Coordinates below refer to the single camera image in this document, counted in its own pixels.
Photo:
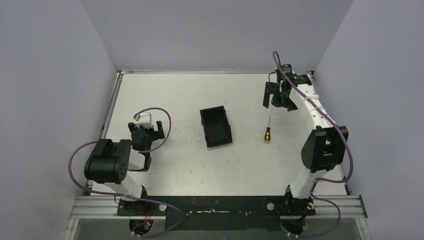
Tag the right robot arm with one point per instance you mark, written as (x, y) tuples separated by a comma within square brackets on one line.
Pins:
[(324, 147)]

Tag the black plastic bin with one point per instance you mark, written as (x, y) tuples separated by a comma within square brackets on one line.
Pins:
[(216, 126)]

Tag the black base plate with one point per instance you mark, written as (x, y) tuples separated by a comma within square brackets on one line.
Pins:
[(221, 213)]

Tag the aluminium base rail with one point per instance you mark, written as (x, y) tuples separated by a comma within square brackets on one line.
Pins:
[(109, 207)]

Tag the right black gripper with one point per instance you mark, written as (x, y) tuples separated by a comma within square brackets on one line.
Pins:
[(271, 88)]

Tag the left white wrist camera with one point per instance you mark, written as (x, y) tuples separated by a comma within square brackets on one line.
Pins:
[(143, 118)]

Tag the yellow black handled screwdriver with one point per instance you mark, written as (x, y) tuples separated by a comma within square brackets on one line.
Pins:
[(267, 135)]

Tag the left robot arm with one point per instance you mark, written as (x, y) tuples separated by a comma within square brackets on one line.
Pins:
[(110, 162)]

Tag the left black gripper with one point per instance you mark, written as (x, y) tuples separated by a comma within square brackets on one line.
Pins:
[(154, 133)]

